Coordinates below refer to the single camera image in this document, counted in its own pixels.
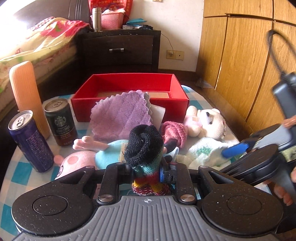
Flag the pink pig plush toy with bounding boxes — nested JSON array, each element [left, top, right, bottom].
[[54, 136, 128, 179]]

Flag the pink knitted sock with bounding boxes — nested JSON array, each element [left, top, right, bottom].
[[160, 121, 188, 148]]

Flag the purple quilted cloth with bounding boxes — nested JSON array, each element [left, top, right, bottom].
[[90, 90, 151, 143]]

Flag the white sponge block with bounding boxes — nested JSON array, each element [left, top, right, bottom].
[[149, 104, 166, 130]]

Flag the person's right hand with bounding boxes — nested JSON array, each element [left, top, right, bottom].
[[273, 115, 295, 206]]

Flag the white teddy bear plush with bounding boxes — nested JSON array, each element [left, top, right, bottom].
[[184, 105, 226, 141]]

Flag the dark Starbucks coffee can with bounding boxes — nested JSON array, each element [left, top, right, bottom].
[[44, 98, 77, 147]]

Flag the red cardboard box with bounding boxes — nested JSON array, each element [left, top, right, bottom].
[[71, 73, 189, 123]]

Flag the wooden wardrobe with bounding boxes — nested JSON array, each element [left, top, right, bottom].
[[196, 1, 295, 138]]

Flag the blue drink can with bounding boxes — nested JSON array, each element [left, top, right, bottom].
[[8, 110, 54, 173]]

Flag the orange ribbed bottle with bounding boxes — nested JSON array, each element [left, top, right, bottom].
[[9, 61, 50, 138]]

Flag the dark wooden nightstand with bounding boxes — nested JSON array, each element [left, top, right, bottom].
[[77, 29, 161, 74]]

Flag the bed with floral quilt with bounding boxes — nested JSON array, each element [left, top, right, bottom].
[[1, 16, 90, 113]]

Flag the teal object on nightstand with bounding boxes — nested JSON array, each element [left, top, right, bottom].
[[126, 18, 147, 25]]

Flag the pink plastic basket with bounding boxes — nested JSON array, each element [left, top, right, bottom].
[[101, 13, 124, 30]]

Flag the steel thermos flask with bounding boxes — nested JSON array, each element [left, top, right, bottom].
[[92, 7, 102, 32]]

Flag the dark wooden headboard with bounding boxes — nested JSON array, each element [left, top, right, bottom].
[[14, 0, 90, 28]]

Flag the red plastic bag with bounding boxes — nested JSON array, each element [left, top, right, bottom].
[[88, 0, 133, 25]]

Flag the beige wall socket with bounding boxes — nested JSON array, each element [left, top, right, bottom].
[[166, 50, 184, 60]]

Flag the black cable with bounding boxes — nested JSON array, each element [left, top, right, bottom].
[[266, 29, 296, 79]]

